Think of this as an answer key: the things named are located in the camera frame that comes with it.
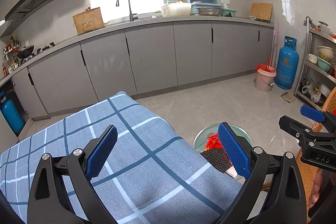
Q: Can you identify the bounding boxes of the white tissue wad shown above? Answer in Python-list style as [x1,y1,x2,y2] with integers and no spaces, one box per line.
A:
[226,166,238,178]

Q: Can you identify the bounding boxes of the black foam fruit net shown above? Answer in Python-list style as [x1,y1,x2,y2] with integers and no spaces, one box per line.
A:
[201,148,232,173]

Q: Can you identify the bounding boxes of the red plastic bag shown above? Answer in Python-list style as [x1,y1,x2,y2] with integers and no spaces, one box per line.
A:
[204,133,223,151]

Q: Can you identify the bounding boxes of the teal metal trash bin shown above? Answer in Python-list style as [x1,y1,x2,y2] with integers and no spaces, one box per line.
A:
[193,123,254,152]

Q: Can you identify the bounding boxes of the grey kitchen cabinets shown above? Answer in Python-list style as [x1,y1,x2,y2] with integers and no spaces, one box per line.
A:
[1,16,274,118]

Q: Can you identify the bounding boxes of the black kitchen faucet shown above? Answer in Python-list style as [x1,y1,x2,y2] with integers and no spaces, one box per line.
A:
[115,0,138,22]

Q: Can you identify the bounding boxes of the person's right hand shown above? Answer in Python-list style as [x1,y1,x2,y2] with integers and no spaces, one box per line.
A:
[308,168,323,208]

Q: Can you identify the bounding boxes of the cardboard piece on floor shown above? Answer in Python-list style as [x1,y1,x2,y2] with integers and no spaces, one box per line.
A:
[281,92,296,103]

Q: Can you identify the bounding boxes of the metal storage shelf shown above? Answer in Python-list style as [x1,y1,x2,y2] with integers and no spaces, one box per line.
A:
[294,16,335,109]

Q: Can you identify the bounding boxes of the pink bucket with red bag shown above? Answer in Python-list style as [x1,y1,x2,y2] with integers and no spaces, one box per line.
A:
[255,57,277,93]

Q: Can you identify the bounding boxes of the blue checkered tablecloth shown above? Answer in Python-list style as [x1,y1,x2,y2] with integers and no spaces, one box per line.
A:
[1,92,241,223]

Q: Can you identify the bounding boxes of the blue gas cylinder under counter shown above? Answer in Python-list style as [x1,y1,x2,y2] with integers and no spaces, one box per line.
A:
[1,92,25,136]

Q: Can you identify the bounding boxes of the right wooden cutting board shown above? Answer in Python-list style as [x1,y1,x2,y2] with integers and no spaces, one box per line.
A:
[249,2,273,21]

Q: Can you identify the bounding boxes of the wooden cutting board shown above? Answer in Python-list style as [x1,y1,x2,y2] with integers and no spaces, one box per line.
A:
[72,7,105,35]
[249,2,273,21]

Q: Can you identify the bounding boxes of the black wok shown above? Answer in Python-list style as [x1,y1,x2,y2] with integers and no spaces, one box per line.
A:
[17,45,35,60]

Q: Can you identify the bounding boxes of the teal plastic basket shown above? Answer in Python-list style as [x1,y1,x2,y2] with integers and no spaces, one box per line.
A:
[222,9,236,18]

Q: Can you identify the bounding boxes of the steel bowl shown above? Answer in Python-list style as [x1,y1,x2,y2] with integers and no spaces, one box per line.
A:
[198,7,223,16]

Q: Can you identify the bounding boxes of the left wooden cutting board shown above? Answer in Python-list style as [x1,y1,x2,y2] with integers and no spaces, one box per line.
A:
[72,7,105,35]

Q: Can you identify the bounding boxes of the blue dish rack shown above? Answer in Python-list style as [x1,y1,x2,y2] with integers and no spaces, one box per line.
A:
[186,0,223,15]

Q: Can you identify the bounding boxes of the white plastic basin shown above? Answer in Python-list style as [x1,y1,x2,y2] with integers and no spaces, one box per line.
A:
[161,2,191,17]

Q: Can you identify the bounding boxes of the black range hood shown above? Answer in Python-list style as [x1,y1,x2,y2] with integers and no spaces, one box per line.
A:
[5,0,53,22]

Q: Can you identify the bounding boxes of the blue gas cylinder by wall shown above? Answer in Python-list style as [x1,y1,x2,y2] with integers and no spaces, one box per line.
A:
[275,36,299,90]

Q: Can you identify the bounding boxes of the pink mop handle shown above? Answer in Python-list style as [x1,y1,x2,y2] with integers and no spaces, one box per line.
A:
[270,23,279,68]

